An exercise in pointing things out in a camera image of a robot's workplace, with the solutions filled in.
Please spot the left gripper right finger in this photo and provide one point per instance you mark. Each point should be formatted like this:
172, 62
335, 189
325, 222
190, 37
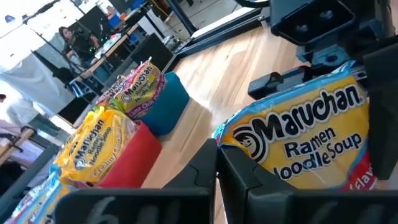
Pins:
280, 205

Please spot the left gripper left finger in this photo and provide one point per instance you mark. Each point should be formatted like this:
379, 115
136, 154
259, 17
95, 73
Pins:
140, 205

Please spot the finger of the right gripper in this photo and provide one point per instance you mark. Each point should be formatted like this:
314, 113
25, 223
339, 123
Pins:
384, 109
273, 84

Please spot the red plastic bin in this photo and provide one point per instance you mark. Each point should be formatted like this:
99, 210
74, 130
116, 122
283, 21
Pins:
136, 158

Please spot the teal plastic bin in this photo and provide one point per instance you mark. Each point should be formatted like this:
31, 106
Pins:
168, 105

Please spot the grey side desk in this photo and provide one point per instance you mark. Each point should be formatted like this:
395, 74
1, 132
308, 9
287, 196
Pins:
31, 177

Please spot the black floor cabinet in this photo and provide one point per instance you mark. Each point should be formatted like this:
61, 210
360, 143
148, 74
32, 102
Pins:
152, 51

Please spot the person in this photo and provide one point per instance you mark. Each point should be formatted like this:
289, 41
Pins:
21, 110
79, 43

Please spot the wooden background desk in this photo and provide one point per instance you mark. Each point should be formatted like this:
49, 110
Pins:
109, 51

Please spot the white cloth cover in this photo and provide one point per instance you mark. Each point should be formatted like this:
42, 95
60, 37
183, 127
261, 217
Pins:
34, 81

